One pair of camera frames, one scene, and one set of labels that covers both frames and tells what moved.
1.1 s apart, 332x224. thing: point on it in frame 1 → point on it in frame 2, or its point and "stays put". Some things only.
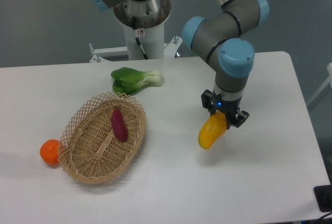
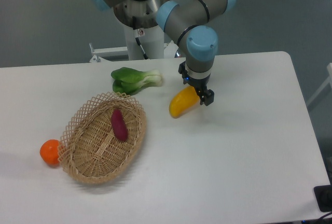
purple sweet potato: x=119 y=125 stays put
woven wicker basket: x=89 y=150 stays put
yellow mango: x=211 y=129 → x=185 y=101
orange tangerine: x=49 y=152 stays put
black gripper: x=230 y=108 → x=206 y=95
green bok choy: x=128 y=80 stays put
